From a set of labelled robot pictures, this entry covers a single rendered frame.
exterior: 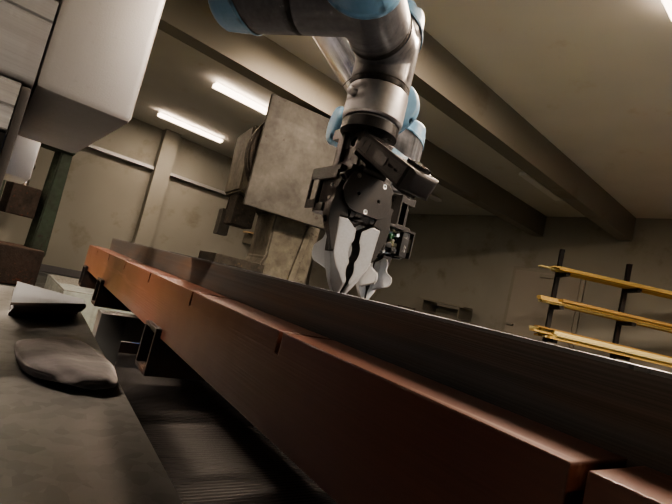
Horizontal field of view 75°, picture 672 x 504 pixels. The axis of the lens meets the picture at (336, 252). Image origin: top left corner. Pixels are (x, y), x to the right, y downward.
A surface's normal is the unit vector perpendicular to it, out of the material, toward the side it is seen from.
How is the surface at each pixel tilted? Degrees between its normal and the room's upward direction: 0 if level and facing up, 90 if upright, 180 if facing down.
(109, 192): 90
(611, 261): 90
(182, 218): 90
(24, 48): 90
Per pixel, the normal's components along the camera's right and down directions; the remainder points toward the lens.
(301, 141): 0.48, 0.04
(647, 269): -0.75, -0.24
